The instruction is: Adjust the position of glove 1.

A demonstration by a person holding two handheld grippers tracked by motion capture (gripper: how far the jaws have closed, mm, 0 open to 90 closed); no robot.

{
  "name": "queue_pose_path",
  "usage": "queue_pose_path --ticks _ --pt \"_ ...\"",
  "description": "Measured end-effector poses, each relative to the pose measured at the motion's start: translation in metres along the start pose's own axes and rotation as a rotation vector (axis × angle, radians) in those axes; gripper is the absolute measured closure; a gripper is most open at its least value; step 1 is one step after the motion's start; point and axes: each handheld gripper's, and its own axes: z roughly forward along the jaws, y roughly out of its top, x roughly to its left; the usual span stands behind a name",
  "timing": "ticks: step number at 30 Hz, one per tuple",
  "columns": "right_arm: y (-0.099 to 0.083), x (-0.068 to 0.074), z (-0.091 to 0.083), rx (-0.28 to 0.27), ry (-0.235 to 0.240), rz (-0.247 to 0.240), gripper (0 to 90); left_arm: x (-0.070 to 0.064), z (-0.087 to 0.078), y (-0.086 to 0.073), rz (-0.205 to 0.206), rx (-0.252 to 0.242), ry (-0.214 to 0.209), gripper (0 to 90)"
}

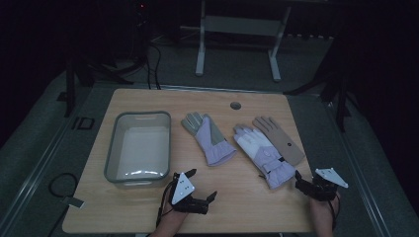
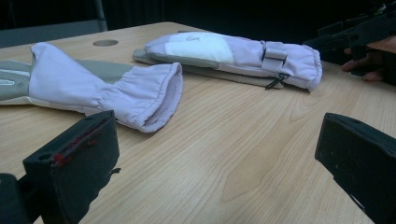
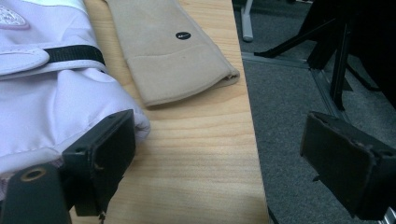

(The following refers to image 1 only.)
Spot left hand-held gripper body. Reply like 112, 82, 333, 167
168, 172, 210, 215

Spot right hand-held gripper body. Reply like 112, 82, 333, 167
307, 167, 350, 202

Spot person's right hand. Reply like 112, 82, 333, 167
308, 195, 341, 220

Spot person's left hand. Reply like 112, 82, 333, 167
162, 197, 190, 221

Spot purple and grey glove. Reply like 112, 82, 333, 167
180, 112, 238, 167

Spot beige glove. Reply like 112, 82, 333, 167
252, 116, 305, 167

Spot purple and white glove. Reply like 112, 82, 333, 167
232, 123, 296, 191

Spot clear plastic bin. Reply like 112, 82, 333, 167
104, 111, 172, 190

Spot black tripod stand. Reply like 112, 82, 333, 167
56, 57, 134, 119
284, 31, 353, 133

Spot grey flat tag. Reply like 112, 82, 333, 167
60, 196, 86, 209

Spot white metal stand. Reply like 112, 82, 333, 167
195, 0, 293, 83

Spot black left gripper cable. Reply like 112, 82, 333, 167
155, 173, 181, 229

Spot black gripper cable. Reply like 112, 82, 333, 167
155, 173, 181, 229
329, 194, 341, 231

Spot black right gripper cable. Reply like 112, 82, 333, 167
329, 194, 341, 231

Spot black hanging cables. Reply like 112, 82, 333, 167
144, 43, 163, 91

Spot black floor bracket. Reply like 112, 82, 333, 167
71, 116, 96, 130

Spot black cable loop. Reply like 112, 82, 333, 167
48, 172, 79, 198

